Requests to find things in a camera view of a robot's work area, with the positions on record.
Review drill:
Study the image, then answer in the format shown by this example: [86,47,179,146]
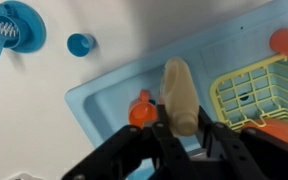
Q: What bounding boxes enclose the blue toy plate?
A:
[0,0,47,54]

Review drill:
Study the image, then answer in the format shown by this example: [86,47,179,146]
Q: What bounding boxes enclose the small blue toy cup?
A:
[66,32,97,58]

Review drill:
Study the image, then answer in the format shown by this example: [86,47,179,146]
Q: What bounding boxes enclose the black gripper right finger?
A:
[197,105,288,180]

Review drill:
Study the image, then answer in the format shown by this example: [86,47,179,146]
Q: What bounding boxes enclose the cream toy bottle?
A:
[158,56,201,138]

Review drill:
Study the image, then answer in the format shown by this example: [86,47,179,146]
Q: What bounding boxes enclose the orange toy plate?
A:
[242,118,288,151]

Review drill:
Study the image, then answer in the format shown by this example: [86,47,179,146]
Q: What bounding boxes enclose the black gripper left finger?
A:
[61,104,199,180]

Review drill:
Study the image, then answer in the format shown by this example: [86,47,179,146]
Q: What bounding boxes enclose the blue toy sink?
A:
[64,0,288,180]

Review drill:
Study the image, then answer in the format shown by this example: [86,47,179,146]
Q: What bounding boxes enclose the orange toy mug with handle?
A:
[127,89,159,129]

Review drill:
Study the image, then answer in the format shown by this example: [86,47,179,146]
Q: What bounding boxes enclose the blue toy strainer scoop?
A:
[0,13,30,67]

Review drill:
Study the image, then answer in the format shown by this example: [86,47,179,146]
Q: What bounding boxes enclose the yellow toy dish rack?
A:
[209,54,288,133]

